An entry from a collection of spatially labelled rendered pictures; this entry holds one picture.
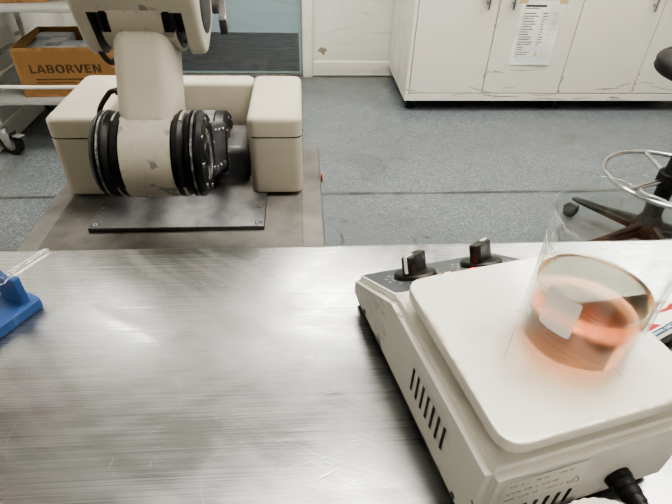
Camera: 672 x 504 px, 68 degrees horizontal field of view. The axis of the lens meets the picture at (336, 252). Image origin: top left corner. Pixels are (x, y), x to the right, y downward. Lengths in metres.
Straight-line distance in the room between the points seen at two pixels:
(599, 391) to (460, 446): 0.07
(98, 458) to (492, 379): 0.24
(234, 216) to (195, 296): 0.78
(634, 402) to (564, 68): 2.75
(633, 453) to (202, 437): 0.25
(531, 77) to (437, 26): 0.59
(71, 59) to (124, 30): 1.40
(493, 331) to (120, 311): 0.29
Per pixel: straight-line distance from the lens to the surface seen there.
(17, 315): 0.46
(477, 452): 0.27
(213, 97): 1.44
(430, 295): 0.31
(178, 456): 0.35
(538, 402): 0.27
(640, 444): 0.32
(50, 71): 2.49
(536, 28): 2.86
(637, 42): 3.13
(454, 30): 2.72
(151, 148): 0.99
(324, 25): 3.21
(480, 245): 0.39
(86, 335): 0.44
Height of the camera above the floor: 1.04
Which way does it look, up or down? 38 degrees down
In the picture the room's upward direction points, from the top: 2 degrees clockwise
